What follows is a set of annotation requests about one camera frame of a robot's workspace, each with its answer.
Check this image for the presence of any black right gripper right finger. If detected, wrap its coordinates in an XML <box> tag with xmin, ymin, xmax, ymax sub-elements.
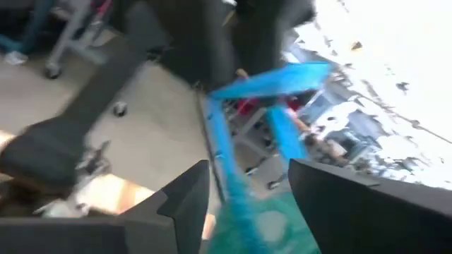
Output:
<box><xmin>287</xmin><ymin>158</ymin><xmax>452</xmax><ymax>254</ymax></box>

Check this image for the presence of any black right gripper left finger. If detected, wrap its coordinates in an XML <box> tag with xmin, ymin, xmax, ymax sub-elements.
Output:
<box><xmin>0</xmin><ymin>159</ymin><xmax>212</xmax><ymax>254</ymax></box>

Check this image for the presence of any teal trash bag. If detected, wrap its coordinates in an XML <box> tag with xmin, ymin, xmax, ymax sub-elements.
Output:
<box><xmin>206</xmin><ymin>60</ymin><xmax>333</xmax><ymax>254</ymax></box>

